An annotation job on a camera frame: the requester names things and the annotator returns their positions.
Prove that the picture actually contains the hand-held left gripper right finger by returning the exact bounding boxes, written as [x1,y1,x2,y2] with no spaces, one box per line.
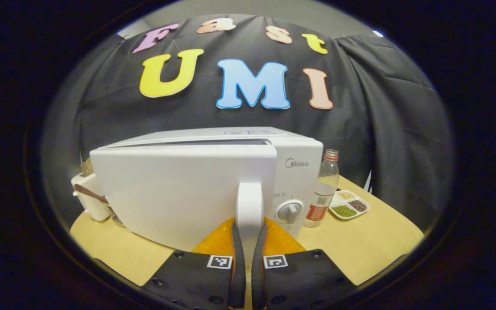
[251,217,358,310]

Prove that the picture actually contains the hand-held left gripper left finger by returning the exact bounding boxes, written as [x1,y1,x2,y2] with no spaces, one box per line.
[143,217,247,310]

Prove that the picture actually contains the white microwave oven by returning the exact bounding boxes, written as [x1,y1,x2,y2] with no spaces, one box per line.
[90,126,324,252]

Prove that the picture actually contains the clear plastic bottle red label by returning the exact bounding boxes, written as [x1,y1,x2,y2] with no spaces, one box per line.
[303,149,340,228]

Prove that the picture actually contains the white divided snack dish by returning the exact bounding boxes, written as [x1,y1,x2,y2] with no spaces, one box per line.
[329,189,371,220]

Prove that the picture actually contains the metal utensil holder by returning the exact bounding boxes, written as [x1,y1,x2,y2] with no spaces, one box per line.
[104,205,126,228]

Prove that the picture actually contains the white toaster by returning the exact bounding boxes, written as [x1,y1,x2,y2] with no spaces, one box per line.
[71,172,112,222]

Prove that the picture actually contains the brown wooden spoon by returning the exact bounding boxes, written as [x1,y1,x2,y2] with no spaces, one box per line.
[74,184,109,204]

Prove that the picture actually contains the brown toast slice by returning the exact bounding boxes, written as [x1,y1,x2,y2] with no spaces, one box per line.
[79,158,96,178]

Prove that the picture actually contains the black backdrop cloth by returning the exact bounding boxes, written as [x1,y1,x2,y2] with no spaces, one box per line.
[41,13,455,233]

